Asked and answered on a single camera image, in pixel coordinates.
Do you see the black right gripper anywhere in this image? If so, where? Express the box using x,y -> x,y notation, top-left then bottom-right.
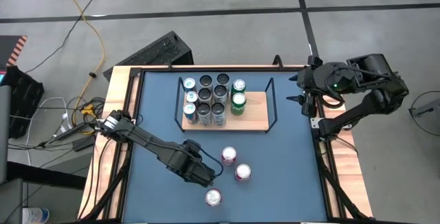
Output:
285,66 -> 326,115

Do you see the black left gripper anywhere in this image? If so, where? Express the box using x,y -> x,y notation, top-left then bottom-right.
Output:
163,144 -> 217,188

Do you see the red Coca-Cola can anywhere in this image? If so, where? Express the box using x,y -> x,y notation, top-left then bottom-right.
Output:
221,146 -> 238,166
205,188 -> 222,207
234,163 -> 252,182

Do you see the green Sprite can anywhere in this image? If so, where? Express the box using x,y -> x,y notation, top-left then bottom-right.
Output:
230,78 -> 247,95
230,92 -> 248,116

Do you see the white Celsius can black top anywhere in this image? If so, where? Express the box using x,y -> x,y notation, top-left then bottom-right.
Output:
196,102 -> 212,126
197,88 -> 213,104
198,74 -> 214,90
212,84 -> 229,105
210,102 -> 227,127
216,72 -> 231,87

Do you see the blue table mat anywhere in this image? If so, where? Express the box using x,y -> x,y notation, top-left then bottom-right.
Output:
122,69 -> 329,223

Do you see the black power adapter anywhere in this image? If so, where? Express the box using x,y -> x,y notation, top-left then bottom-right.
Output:
71,136 -> 96,151

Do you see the grey floor stand base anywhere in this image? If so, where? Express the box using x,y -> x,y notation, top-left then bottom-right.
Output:
408,98 -> 440,118

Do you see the black floor beam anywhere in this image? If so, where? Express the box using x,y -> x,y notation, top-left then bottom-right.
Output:
6,161 -> 87,190

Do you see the white blue container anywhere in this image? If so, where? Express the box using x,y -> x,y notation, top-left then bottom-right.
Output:
22,207 -> 51,224

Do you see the black plastic crate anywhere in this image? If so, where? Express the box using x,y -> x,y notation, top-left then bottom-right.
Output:
5,65 -> 45,139

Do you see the grey cabinet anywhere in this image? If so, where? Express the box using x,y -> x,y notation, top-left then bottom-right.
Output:
0,85 -> 12,183

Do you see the hazard striped black panel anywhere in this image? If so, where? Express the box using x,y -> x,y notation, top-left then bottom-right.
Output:
0,34 -> 28,67

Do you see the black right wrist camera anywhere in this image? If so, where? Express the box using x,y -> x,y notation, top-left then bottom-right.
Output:
308,54 -> 323,69

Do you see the wooden shelf black wire frame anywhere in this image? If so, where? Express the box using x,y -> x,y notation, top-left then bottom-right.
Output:
174,76 -> 278,134

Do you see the black aluminium table frame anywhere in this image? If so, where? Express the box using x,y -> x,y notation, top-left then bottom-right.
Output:
77,64 -> 374,224

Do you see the black cable loop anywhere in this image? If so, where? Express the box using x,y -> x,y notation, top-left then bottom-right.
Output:
408,91 -> 440,155

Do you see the white cable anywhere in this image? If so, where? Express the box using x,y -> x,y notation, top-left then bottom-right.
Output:
25,96 -> 69,166

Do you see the yellow cable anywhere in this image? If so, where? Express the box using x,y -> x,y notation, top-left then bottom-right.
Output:
54,0 -> 106,135

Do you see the long black floor cable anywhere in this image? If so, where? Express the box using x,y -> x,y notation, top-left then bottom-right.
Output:
23,0 -> 106,76

